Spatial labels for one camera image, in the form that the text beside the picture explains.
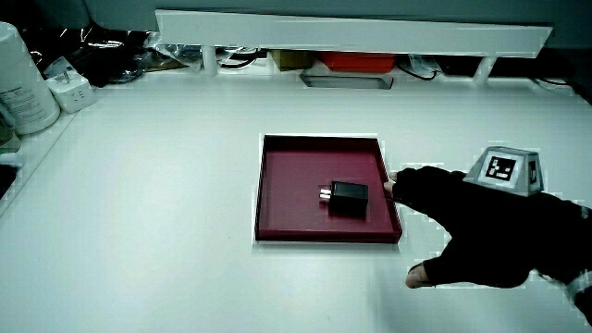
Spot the person's right hand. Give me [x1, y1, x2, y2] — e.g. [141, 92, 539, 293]
[383, 146, 592, 290]

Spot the black charger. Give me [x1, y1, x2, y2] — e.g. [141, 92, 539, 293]
[318, 180, 370, 217]

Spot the dark red square plate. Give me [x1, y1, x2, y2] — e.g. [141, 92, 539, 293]
[253, 134, 403, 245]

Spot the orange box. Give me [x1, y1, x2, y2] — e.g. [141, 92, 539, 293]
[317, 51, 398, 74]

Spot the white raised shelf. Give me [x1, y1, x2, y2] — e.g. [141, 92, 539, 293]
[154, 8, 554, 87]

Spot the brown cardboard box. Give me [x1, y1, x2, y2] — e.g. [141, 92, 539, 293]
[270, 49, 315, 72]

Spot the clear plastic bag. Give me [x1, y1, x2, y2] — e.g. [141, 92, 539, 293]
[142, 31, 260, 73]

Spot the black plastic bag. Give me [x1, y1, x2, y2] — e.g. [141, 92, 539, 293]
[18, 20, 154, 88]

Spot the white power adapter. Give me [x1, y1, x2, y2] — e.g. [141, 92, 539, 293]
[43, 56, 97, 115]

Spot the white cylindrical container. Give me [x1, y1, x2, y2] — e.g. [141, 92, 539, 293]
[0, 20, 62, 136]

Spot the black cable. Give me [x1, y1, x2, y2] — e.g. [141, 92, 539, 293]
[397, 62, 439, 82]

